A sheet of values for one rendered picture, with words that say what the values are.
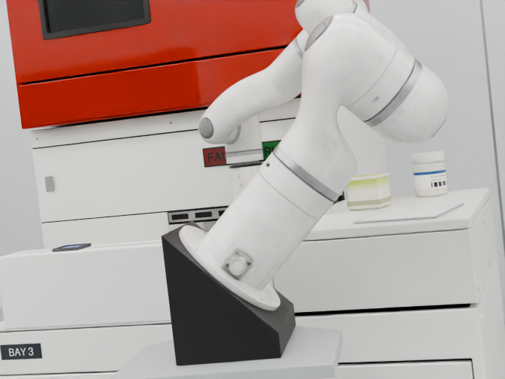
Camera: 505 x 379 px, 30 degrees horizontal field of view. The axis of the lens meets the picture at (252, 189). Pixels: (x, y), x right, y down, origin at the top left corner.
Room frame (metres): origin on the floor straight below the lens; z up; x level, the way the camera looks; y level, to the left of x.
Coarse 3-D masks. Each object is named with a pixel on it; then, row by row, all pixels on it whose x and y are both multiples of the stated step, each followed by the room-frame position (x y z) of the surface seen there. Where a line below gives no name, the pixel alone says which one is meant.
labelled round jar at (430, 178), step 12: (420, 156) 2.05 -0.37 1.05; (432, 156) 2.05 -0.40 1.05; (420, 168) 2.06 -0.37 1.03; (432, 168) 2.05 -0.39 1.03; (444, 168) 2.06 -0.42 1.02; (420, 180) 2.06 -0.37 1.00; (432, 180) 2.05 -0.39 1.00; (444, 180) 2.06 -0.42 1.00; (420, 192) 2.06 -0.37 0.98; (432, 192) 2.05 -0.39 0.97; (444, 192) 2.06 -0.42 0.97
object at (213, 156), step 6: (204, 150) 2.34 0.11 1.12; (210, 150) 2.33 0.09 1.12; (216, 150) 2.33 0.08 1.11; (222, 150) 2.32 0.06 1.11; (204, 156) 2.34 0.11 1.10; (210, 156) 2.33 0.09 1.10; (216, 156) 2.33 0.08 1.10; (222, 156) 2.32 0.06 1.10; (210, 162) 2.33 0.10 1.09; (216, 162) 2.33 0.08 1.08; (222, 162) 2.33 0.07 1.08
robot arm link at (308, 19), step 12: (300, 0) 1.74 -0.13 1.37; (312, 0) 1.72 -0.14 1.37; (324, 0) 1.71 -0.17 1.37; (336, 0) 1.72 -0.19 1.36; (348, 0) 1.73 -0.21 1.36; (360, 0) 1.85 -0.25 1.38; (300, 12) 1.74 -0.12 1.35; (312, 12) 1.72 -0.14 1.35; (324, 12) 1.71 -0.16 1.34; (336, 12) 1.71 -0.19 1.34; (348, 12) 1.72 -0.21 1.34; (300, 24) 1.77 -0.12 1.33; (312, 24) 1.73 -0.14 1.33; (300, 36) 1.96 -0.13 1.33; (300, 48) 1.95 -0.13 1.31
